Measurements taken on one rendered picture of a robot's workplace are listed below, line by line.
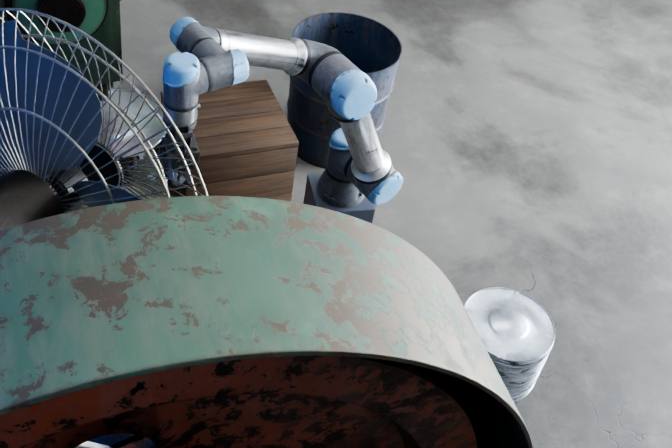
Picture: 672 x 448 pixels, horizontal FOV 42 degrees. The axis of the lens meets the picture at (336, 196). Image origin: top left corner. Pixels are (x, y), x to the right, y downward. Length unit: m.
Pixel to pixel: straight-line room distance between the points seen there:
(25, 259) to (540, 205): 3.00
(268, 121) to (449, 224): 0.81
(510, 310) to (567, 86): 1.75
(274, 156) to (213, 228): 2.31
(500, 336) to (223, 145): 1.11
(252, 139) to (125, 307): 2.38
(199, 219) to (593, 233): 2.90
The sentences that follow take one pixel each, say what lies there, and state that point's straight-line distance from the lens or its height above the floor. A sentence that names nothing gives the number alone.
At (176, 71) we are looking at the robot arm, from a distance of 1.88.
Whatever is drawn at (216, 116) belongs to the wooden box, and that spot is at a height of 0.35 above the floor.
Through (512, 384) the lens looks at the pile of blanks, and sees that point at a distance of 2.82.
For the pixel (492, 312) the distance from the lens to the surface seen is 2.82.
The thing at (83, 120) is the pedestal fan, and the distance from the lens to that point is 1.41.
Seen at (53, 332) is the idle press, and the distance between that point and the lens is 0.71.
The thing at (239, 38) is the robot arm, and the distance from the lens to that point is 2.11.
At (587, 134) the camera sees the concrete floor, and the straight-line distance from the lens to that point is 4.08.
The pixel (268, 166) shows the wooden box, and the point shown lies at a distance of 3.10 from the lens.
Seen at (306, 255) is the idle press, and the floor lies 1.72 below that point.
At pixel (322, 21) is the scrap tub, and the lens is 3.55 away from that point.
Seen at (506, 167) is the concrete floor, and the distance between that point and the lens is 3.74.
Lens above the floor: 2.28
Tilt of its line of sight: 42 degrees down
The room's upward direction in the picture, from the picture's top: 10 degrees clockwise
